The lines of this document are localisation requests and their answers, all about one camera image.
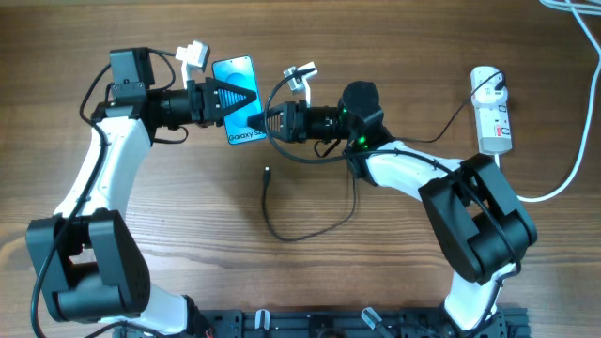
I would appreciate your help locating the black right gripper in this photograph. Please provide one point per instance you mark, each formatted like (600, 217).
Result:
(291, 133)

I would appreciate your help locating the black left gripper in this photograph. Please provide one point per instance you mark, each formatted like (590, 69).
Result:
(205, 103)

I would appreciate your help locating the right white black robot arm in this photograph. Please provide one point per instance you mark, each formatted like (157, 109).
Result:
(480, 224)

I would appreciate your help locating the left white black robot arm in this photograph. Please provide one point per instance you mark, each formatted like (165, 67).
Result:
(89, 268)

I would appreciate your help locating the white power strip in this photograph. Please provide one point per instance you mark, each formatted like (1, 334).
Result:
(494, 134)

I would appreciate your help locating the black mounting rail base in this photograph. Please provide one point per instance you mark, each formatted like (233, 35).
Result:
(405, 323)

